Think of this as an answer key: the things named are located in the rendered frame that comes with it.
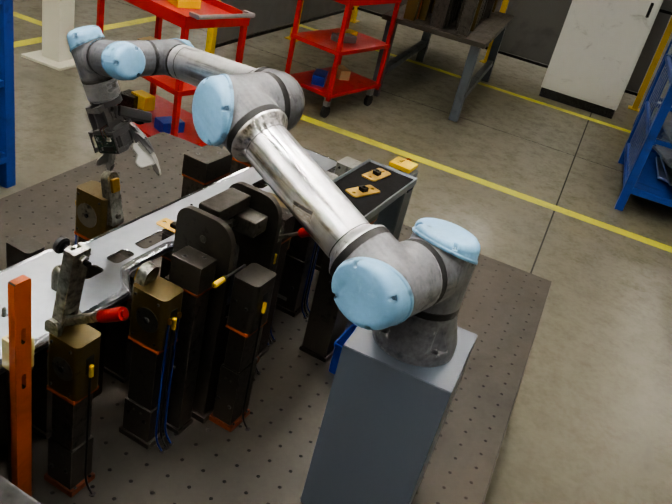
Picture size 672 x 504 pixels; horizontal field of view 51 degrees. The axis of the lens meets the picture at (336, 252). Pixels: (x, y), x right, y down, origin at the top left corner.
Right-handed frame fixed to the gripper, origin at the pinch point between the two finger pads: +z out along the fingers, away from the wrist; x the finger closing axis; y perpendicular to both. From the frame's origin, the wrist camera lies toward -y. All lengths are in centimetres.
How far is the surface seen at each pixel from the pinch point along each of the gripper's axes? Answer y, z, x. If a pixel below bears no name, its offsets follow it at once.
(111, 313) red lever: 57, -7, 38
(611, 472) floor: -77, 163, 111
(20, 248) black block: 35.7, -0.9, -3.4
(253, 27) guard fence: -453, 92, -226
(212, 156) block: -26.4, 8.1, 3.7
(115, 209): 13.7, 2.0, 3.2
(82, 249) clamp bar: 53, -16, 34
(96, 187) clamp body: 11.5, -2.1, -2.4
